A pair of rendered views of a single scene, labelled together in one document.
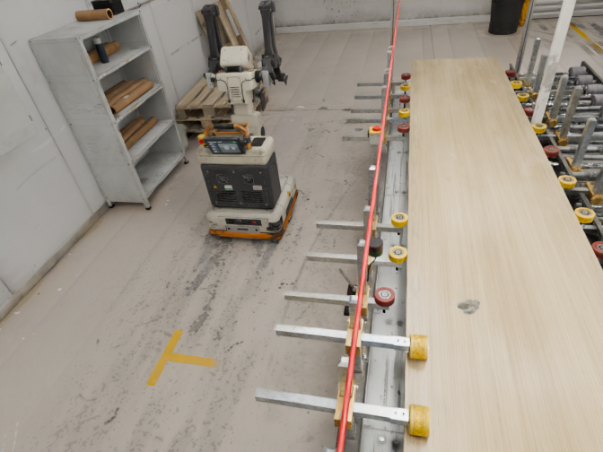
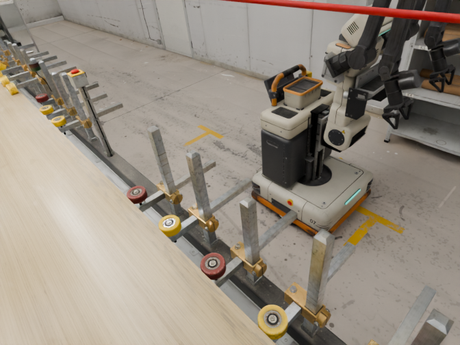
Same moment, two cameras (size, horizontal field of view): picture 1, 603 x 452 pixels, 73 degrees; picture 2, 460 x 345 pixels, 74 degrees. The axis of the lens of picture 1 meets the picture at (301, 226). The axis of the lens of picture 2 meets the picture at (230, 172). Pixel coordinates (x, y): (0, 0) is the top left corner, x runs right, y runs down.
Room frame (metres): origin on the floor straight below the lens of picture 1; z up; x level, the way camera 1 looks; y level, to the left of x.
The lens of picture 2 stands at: (3.36, -1.33, 1.73)
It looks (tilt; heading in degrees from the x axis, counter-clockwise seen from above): 39 degrees down; 125
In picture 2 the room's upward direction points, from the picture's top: 7 degrees counter-clockwise
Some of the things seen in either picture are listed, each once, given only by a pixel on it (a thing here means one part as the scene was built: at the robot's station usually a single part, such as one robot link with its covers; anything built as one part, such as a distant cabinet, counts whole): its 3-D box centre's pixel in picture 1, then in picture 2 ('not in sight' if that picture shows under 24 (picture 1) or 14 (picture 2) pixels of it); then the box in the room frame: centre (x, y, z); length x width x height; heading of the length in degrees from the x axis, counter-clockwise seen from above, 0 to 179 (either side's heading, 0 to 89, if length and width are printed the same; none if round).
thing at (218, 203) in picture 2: (376, 120); (212, 207); (2.78, -0.65, 0.83); 0.43 x 0.03 x 0.04; 73
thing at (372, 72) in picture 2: (246, 97); (367, 90); (3.16, 0.30, 0.99); 0.28 x 0.16 x 0.22; 74
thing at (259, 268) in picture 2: not in sight; (248, 259); (3.01, -0.79, 0.80); 0.14 x 0.06 x 0.05; 163
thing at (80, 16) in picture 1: (93, 14); not in sight; (3.85, 1.48, 1.59); 0.30 x 0.08 x 0.08; 73
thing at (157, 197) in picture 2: (373, 138); (179, 184); (2.54, -0.58, 0.82); 0.43 x 0.03 x 0.04; 73
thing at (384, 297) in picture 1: (384, 302); (44, 102); (1.06, -0.29, 0.85); 0.08 x 0.08 x 0.11
